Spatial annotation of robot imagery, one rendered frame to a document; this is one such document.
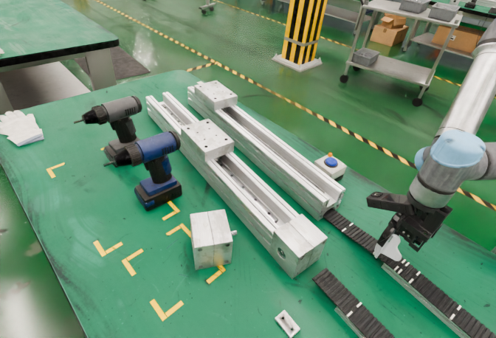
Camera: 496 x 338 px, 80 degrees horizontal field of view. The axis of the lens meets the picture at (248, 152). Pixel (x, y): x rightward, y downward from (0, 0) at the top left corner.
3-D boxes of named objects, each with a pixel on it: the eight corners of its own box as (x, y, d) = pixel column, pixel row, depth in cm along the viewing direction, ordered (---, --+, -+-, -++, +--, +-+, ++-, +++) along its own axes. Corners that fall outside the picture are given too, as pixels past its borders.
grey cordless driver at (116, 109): (150, 154, 107) (142, 99, 93) (94, 178, 95) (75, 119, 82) (140, 144, 111) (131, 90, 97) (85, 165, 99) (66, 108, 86)
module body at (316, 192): (338, 207, 94) (346, 188, 89) (317, 221, 89) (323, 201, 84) (207, 99, 142) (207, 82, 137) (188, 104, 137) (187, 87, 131)
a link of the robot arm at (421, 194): (410, 178, 62) (428, 164, 66) (401, 193, 65) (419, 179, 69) (446, 201, 57) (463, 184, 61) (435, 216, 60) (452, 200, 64)
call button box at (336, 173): (342, 178, 105) (348, 164, 101) (324, 189, 100) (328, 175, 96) (325, 165, 110) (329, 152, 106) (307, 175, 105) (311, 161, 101)
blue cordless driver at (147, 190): (186, 194, 93) (182, 137, 79) (123, 224, 82) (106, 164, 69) (174, 180, 97) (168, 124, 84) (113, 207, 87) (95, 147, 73)
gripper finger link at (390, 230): (379, 249, 70) (400, 221, 67) (373, 244, 71) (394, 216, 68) (387, 243, 74) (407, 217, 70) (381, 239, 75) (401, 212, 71)
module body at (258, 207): (295, 235, 84) (301, 215, 79) (268, 252, 79) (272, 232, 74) (170, 108, 132) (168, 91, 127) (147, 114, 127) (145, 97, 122)
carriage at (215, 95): (236, 110, 125) (238, 95, 121) (214, 116, 119) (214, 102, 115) (215, 94, 134) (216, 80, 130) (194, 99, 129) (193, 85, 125)
